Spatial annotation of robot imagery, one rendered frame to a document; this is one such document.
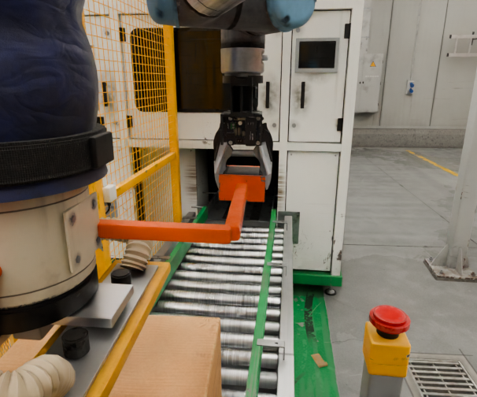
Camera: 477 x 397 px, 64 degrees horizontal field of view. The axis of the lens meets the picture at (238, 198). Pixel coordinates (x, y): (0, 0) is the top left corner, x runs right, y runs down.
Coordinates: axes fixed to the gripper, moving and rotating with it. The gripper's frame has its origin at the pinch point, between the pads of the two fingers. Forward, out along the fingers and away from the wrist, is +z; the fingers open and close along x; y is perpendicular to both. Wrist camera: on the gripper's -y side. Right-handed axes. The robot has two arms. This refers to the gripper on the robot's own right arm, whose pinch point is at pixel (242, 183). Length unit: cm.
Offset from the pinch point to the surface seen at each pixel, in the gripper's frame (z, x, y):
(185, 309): 72, -27, -64
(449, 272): 122, 149, -200
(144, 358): 30.4, -17.6, 14.2
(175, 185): 47, -52, -165
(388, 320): 21.2, 26.4, 12.8
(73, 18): -25.4, -16.1, 29.8
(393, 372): 31.2, 28.0, 14.0
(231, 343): 72, -6, -44
